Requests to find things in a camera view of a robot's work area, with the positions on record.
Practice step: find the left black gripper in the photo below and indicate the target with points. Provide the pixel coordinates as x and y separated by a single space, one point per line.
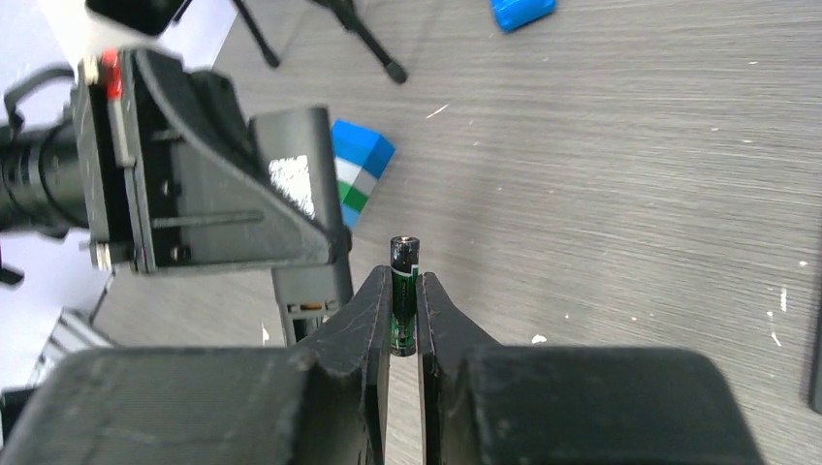
171 175

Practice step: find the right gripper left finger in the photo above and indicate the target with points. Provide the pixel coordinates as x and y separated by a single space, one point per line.
342 414

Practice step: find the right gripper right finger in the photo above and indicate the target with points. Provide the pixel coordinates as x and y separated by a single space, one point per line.
445 337

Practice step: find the green battery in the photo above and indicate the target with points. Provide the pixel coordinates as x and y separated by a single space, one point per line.
404 263

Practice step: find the black remote with buttons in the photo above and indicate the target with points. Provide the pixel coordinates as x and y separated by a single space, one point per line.
295 149

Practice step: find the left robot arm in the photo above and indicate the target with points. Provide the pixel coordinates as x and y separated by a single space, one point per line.
41 187

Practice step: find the blue green white block stack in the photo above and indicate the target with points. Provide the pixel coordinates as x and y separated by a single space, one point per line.
361 156

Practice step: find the blue toy car block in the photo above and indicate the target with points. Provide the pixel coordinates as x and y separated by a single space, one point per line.
510 15

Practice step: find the aluminium frame rail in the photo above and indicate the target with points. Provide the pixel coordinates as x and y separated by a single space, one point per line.
74 331

